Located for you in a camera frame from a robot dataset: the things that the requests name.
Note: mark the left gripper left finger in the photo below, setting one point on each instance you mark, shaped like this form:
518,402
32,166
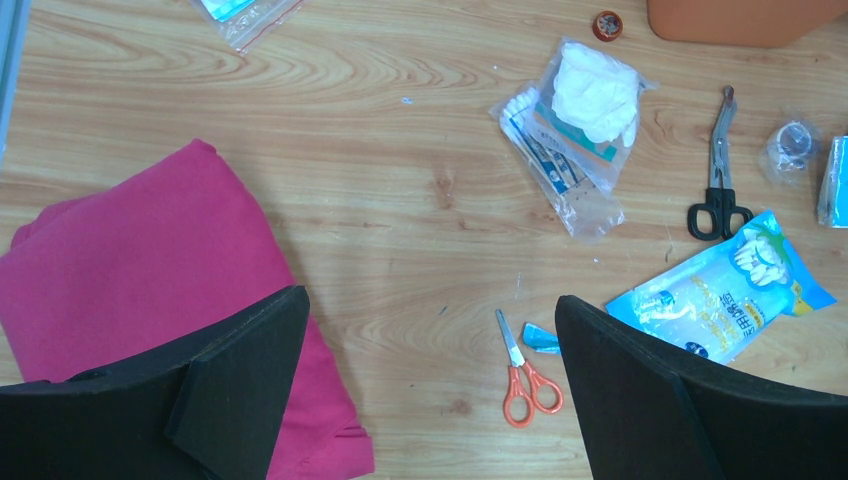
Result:
207,405

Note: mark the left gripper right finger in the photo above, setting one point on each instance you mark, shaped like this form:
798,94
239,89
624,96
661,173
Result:
650,410

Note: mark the blue cotton swab bag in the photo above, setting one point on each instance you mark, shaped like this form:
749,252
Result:
715,303

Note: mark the teal bandage packet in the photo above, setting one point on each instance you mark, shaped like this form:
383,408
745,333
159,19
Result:
832,203

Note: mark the bag with white gauze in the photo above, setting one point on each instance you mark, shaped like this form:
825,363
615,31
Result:
574,129

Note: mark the orange medicine box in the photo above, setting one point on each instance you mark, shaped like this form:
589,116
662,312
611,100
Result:
746,23

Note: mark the small orange scissors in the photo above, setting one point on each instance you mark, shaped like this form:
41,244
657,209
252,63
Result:
526,383

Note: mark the blue foil sachet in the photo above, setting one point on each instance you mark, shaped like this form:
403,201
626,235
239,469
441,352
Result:
540,340

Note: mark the pink folded cloth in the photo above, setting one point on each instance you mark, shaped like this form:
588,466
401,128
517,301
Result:
171,250

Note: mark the black bandage scissors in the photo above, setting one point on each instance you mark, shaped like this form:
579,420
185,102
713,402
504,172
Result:
712,219

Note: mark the small clear bag left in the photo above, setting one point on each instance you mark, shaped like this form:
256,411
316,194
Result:
243,24

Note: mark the small brown round tin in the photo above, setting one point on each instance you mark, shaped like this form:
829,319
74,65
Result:
607,26

